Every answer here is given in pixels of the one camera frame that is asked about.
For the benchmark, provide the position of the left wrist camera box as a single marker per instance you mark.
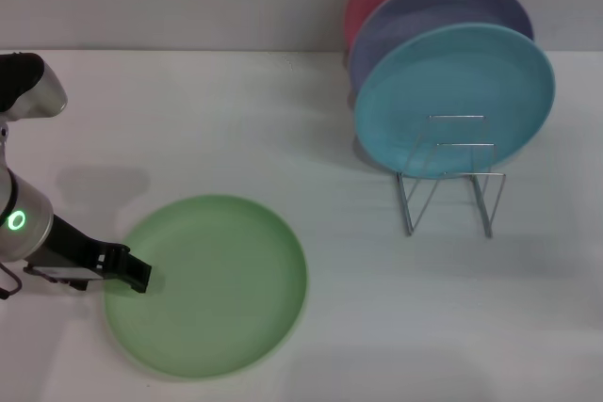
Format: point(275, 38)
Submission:
point(61, 276)

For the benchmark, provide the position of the green round plate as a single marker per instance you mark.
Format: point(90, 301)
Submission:
point(221, 298)

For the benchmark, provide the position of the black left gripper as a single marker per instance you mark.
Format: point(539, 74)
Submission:
point(75, 251)

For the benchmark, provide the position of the purple round plate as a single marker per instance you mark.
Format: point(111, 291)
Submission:
point(424, 16)

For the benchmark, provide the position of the light blue round plate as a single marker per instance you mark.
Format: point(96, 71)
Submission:
point(452, 77)

